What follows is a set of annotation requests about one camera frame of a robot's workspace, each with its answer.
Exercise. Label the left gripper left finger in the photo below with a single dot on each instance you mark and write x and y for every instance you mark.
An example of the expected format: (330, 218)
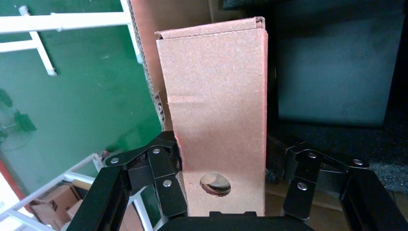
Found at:
(165, 169)

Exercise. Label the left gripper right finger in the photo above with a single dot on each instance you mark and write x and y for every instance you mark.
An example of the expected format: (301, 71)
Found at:
(302, 172)

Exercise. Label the small cardboard box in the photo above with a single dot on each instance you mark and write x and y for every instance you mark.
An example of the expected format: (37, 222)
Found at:
(216, 95)

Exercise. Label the brown cardboard carton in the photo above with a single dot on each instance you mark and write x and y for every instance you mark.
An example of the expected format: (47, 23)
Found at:
(60, 201)

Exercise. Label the large cardboard box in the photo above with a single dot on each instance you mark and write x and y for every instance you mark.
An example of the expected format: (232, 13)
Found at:
(143, 32)

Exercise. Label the black foam insert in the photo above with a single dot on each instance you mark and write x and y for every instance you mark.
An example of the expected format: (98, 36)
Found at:
(334, 137)

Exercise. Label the white pipe rack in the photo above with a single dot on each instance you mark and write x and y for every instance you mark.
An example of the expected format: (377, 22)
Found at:
(73, 176)

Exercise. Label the white pipe frame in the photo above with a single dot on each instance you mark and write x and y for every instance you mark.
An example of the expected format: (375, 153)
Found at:
(63, 20)

